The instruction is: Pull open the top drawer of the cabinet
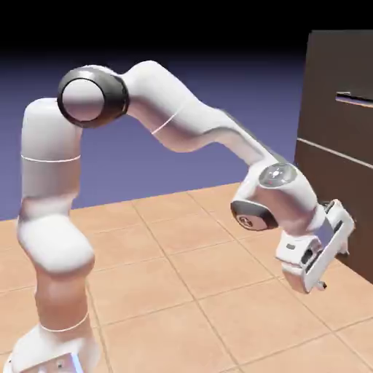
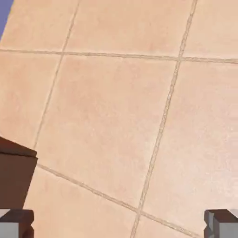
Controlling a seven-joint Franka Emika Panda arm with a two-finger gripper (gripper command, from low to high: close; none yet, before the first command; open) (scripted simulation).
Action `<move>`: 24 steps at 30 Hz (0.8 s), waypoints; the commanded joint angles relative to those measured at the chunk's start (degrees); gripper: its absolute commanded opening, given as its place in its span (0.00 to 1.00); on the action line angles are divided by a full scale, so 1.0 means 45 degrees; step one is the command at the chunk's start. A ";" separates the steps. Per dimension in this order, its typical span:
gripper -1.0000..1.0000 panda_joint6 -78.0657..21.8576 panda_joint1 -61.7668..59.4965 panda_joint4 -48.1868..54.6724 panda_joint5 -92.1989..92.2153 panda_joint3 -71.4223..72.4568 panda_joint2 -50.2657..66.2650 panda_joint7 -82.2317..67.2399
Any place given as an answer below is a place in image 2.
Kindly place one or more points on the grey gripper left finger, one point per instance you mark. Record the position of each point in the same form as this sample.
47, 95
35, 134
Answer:
13, 223

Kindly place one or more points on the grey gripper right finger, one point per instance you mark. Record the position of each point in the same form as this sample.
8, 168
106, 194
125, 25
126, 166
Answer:
223, 225

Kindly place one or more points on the dark brown wooden cabinet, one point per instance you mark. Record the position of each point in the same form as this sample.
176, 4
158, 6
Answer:
14, 176

